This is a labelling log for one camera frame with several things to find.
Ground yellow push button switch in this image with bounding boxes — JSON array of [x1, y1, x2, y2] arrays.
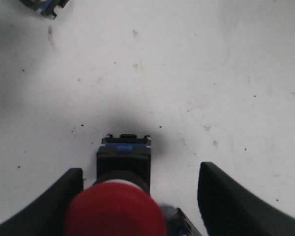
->
[[160, 205, 201, 236]]

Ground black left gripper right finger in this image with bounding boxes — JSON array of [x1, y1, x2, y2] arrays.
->
[[197, 162, 295, 236]]

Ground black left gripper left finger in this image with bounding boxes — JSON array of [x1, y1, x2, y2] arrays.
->
[[0, 168, 84, 236]]

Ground red mushroom push button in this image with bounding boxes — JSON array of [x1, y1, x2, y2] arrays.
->
[[63, 134, 168, 236]]

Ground red button lying sideways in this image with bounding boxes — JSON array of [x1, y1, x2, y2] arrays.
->
[[20, 0, 69, 20]]

